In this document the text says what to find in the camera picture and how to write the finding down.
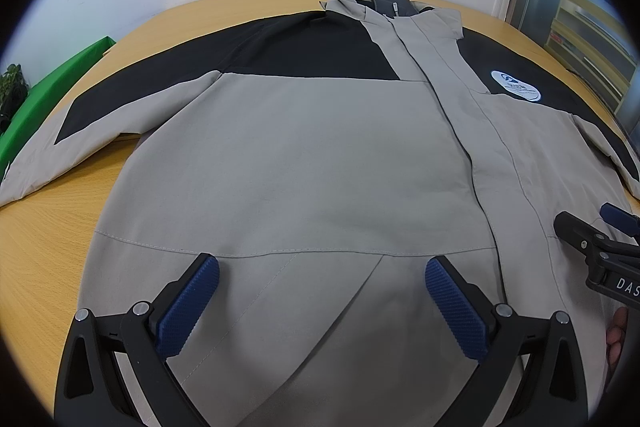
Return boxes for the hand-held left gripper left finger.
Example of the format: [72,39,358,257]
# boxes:
[56,252,221,427]

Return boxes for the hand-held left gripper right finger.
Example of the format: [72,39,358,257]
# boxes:
[424,255,591,427]

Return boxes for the grey and black jacket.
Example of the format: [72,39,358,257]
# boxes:
[0,0,640,427]

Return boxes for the person's right hand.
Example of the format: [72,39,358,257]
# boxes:
[604,306,631,369]

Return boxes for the potted plant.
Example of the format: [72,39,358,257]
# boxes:
[0,63,27,120]

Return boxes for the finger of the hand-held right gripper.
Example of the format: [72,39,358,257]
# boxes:
[553,210,617,269]
[599,202,640,242]

